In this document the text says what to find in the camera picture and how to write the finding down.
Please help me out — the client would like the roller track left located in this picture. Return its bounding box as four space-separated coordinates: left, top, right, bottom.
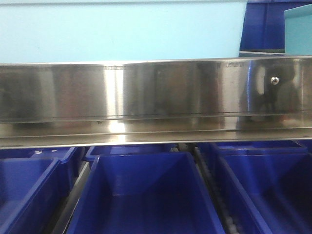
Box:
45 162 90 234

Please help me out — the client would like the dark blue bin rear centre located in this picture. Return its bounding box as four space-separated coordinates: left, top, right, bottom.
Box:
83 143 176 162

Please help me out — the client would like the light blue plastic bin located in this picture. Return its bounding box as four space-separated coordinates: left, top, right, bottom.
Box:
0 0 247 63

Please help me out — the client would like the dark blue bin upper shelf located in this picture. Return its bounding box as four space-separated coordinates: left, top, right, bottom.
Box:
240 0 312 53

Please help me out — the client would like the dark blue bin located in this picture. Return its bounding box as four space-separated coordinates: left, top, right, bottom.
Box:
67 152 224 234
0 147 78 234
83 143 176 162
216 153 312 234
198 140 308 156

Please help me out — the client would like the roller track right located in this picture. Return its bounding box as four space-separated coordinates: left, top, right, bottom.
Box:
194 143 241 234

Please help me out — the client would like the rail screw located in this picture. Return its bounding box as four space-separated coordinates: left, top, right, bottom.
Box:
270 76 280 85

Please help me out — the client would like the stainless steel shelf front rail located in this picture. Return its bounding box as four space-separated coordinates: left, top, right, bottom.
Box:
0 56 312 149

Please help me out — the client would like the dark blue bin left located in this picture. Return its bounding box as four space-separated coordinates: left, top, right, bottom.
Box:
0 147 78 234

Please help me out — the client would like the roller track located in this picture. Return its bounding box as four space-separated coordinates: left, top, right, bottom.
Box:
194 143 241 234
45 162 90 234

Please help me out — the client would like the dark blue bin rear right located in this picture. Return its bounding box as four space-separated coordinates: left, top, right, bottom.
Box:
198 140 308 156

